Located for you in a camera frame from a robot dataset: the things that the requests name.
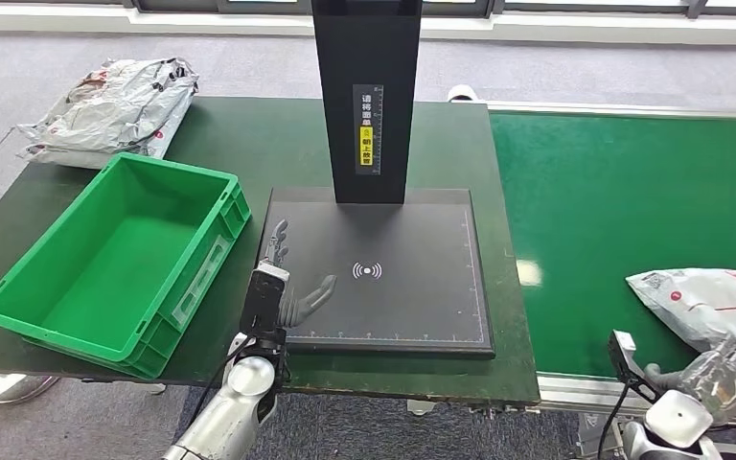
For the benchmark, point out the chrome table foot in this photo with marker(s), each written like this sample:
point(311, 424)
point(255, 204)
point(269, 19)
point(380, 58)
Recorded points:
point(6, 387)

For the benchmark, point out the dark green table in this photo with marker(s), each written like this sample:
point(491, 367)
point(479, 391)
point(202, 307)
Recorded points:
point(247, 140)

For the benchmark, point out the white table leg bracket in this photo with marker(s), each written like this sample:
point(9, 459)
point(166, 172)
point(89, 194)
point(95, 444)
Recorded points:
point(420, 407)

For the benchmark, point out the aluminium conveyor frame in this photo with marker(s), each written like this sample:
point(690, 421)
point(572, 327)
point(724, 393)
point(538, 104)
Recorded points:
point(571, 390)

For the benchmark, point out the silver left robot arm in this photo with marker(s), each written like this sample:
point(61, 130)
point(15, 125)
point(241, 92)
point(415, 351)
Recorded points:
point(241, 400)

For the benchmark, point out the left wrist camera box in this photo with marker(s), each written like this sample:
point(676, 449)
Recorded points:
point(263, 298)

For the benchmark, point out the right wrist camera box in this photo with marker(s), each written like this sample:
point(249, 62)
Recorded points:
point(622, 355)

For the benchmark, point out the flat grey parcel red dot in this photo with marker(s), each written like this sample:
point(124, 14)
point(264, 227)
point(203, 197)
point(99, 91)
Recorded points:
point(88, 149)

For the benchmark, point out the yellow black ruler label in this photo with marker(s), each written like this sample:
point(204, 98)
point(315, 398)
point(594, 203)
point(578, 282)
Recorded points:
point(368, 127)

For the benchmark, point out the white parcel black red print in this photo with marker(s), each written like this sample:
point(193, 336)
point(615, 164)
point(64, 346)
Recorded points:
point(698, 298)

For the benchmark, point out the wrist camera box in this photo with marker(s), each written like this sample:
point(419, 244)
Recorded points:
point(622, 355)
point(263, 298)

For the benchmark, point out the green conveyor belt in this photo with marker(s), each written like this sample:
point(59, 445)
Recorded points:
point(628, 190)

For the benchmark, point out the green plastic crate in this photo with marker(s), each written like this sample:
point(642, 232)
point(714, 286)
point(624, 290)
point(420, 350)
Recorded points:
point(114, 254)

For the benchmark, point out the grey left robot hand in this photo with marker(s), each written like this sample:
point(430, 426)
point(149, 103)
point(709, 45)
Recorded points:
point(308, 301)

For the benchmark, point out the black inbound scanner machine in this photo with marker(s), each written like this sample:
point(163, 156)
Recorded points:
point(406, 286)

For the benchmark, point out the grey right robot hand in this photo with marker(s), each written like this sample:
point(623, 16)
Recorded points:
point(717, 381)

